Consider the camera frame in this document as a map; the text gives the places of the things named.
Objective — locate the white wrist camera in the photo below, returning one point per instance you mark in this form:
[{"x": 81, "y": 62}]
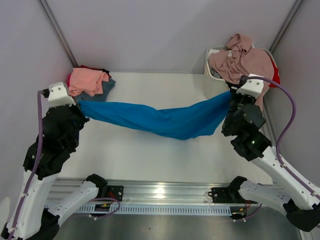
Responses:
[
  {"x": 250, "y": 86},
  {"x": 59, "y": 95}
]

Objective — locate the right corner metal profile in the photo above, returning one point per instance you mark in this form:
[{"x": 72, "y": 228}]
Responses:
[{"x": 296, "y": 7}]

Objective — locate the dusty pink shirt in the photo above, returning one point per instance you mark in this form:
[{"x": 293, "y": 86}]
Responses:
[{"x": 241, "y": 58}]

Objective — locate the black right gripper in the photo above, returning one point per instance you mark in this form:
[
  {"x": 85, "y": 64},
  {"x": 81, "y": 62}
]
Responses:
[{"x": 235, "y": 95}]

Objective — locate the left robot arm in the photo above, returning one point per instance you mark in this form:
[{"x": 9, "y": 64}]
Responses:
[{"x": 42, "y": 165}]

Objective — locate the corner metal profile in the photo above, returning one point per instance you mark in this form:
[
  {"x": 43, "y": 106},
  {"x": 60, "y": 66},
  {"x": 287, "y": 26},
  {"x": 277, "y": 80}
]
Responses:
[
  {"x": 51, "y": 19},
  {"x": 296, "y": 7}
]

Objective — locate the grey blue folded shirt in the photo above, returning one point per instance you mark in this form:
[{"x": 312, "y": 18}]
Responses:
[{"x": 106, "y": 88}]

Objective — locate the red shirt in basket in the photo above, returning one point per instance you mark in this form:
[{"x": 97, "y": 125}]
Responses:
[{"x": 276, "y": 76}]

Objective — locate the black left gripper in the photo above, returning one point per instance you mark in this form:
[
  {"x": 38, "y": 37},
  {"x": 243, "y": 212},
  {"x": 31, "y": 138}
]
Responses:
[{"x": 82, "y": 118}]

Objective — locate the salmon pink folded shirt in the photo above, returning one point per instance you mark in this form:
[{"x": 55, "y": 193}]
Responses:
[{"x": 85, "y": 80}]

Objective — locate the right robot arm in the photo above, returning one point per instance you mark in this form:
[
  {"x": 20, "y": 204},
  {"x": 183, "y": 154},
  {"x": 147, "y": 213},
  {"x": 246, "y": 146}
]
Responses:
[{"x": 298, "y": 198}]

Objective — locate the white laundry basket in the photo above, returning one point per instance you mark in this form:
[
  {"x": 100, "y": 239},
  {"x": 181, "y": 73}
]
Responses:
[{"x": 223, "y": 87}]

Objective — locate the aluminium mounting rail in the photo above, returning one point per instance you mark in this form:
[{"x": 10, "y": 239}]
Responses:
[{"x": 145, "y": 192}]

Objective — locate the left corner metal profile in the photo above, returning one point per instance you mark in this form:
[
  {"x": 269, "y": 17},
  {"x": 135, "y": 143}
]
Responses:
[{"x": 51, "y": 19}]

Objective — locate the white slotted cable duct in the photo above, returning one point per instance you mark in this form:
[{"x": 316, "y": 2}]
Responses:
[{"x": 139, "y": 209}]

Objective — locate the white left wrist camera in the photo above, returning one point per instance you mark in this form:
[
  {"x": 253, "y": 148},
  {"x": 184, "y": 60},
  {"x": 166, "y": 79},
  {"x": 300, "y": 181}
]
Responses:
[{"x": 59, "y": 95}]

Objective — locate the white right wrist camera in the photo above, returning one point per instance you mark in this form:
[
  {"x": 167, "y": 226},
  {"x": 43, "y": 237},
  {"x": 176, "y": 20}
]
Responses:
[{"x": 250, "y": 86}]

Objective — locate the black folded shirt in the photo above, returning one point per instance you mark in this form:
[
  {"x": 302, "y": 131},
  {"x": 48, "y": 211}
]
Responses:
[{"x": 105, "y": 71}]

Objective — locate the blue t shirt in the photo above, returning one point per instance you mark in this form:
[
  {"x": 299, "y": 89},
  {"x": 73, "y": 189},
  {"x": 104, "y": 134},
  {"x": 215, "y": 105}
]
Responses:
[{"x": 182, "y": 123}]

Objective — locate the grey garment in basket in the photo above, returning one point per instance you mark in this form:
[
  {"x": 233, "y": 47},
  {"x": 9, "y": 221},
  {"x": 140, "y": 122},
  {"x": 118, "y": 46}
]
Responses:
[{"x": 215, "y": 74}]

